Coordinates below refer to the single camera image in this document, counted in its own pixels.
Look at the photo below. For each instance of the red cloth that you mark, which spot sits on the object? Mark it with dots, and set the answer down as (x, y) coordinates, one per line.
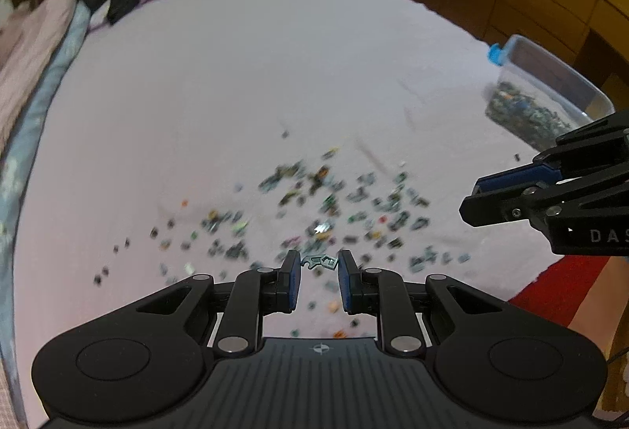
(555, 284)

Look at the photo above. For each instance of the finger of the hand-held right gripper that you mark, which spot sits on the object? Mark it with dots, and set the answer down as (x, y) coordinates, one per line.
(496, 208)
(511, 176)

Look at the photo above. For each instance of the pink blanket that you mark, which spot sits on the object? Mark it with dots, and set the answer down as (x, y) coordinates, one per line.
(29, 46)

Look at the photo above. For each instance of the bed with pink sheet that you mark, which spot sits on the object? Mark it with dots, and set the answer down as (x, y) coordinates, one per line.
(245, 90)

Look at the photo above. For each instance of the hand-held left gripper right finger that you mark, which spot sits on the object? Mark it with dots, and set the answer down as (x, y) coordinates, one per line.
(345, 282)

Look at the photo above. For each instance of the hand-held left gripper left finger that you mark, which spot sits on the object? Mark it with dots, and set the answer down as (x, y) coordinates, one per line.
(293, 282)

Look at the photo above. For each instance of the dense heap of mixed bricks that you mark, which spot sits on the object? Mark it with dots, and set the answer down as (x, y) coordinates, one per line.
(521, 110)

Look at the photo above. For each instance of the light blue floral quilt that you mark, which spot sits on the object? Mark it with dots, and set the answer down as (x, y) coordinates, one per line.
(29, 124)

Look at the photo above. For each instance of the salmon pink cloth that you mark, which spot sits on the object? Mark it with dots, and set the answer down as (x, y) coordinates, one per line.
(597, 321)

